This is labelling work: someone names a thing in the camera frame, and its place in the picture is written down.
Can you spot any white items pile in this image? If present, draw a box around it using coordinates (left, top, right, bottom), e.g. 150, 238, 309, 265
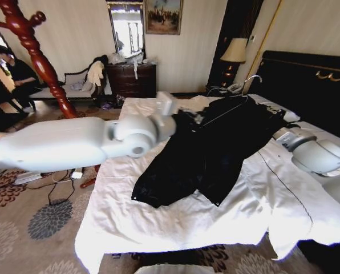
108, 51, 161, 66

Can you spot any dark patterned bag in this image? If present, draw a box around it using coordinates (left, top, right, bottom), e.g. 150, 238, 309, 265
114, 95, 127, 110

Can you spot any black floor cable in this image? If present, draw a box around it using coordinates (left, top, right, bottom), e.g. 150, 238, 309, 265
26, 170, 77, 206

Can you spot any red wooden coat rack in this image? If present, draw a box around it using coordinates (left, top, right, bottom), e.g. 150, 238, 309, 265
0, 0, 78, 119

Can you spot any person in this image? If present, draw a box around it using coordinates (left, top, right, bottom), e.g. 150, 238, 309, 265
0, 45, 43, 112

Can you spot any table lamp with beige shade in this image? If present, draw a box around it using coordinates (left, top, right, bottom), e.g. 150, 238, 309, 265
219, 37, 249, 87

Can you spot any red wooden stick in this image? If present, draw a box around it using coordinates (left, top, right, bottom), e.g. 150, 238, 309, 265
79, 178, 97, 190

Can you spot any white bed duvet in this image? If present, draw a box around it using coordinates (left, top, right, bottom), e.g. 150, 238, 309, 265
74, 94, 340, 274

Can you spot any white telephone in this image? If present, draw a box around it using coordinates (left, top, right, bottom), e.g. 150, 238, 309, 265
226, 82, 245, 94

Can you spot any metal wire clothes hanger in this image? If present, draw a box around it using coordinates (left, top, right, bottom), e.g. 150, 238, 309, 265
200, 74, 264, 127

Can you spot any upholstered chaise lounge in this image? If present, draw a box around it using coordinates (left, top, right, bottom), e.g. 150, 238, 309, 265
29, 67, 114, 107

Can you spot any dark wooden dresser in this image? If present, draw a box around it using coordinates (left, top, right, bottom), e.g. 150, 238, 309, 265
105, 63, 157, 99

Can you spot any white robot front shell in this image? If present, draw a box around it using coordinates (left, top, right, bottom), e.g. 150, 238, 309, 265
133, 265, 214, 274

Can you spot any framed painting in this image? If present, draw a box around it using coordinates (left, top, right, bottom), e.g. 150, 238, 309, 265
143, 0, 185, 36

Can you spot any wall mirror with dark frame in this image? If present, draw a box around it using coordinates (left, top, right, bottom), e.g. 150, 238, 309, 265
106, 1, 147, 59

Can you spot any white power strip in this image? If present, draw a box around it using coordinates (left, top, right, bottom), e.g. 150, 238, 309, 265
14, 172, 43, 186

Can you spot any white pillow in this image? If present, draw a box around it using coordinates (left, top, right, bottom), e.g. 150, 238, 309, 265
283, 110, 301, 121

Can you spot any black headboard with gold trim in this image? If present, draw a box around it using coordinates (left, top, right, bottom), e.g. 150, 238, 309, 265
255, 50, 340, 145

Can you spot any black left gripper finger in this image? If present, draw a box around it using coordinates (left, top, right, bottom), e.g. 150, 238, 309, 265
193, 111, 207, 125

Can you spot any cream cloth on bed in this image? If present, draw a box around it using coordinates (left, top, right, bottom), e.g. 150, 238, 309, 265
185, 95, 213, 111

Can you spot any cream clothes pile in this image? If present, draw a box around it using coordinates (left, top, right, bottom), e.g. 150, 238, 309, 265
86, 61, 106, 87

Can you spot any black garment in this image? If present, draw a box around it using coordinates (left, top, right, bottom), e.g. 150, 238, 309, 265
131, 95, 291, 208

